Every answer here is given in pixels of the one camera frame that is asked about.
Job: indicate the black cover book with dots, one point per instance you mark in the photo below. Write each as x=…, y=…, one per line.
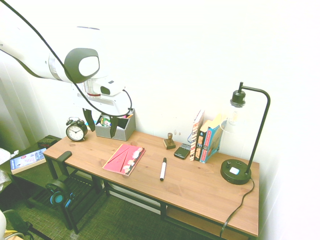
x=199, y=147

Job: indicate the blue and white paperback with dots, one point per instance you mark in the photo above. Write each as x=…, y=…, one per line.
x=27, y=161

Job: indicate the wooden desk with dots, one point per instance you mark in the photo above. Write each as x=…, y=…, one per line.
x=163, y=210

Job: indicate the black and blue headphones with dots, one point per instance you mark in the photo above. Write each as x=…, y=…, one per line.
x=58, y=198

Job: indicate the white bubble wrap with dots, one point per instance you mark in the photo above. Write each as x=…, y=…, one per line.
x=5, y=162

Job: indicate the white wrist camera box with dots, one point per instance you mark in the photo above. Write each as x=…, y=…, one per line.
x=111, y=87

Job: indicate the white marker with black cap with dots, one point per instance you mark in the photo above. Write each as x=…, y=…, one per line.
x=163, y=170

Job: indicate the red orange pen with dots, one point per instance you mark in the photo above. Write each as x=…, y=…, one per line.
x=129, y=115

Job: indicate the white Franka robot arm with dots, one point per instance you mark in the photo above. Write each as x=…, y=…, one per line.
x=25, y=51

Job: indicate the black desk lamp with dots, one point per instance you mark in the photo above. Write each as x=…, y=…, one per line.
x=235, y=173

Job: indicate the black keypad phone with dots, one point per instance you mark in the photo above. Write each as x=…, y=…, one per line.
x=182, y=152

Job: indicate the dark leather wallet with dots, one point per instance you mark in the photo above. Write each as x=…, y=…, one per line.
x=47, y=143

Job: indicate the grey fabric desk organizer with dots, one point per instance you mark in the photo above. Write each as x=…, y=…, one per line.
x=125, y=132

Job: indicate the striped cover book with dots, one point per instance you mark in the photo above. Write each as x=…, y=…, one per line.
x=195, y=140

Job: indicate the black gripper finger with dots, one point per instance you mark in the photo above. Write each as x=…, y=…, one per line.
x=113, y=127
x=89, y=120

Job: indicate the blue cover book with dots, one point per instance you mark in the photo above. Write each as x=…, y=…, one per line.
x=210, y=145

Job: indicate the black twin-bell alarm clock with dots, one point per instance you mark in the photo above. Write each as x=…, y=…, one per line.
x=74, y=132

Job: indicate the black tripod stand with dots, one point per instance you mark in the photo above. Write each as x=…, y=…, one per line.
x=18, y=225

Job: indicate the dark two-tier bench rack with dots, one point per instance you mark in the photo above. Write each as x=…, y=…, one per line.
x=37, y=173

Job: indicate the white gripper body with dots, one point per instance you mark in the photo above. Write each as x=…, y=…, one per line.
x=110, y=105

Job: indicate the pink flat book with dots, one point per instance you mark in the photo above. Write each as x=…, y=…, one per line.
x=122, y=160

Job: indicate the green small box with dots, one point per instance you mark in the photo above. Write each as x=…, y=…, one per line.
x=106, y=121

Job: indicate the black headphone hook clamp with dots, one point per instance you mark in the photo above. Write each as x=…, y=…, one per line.
x=63, y=156

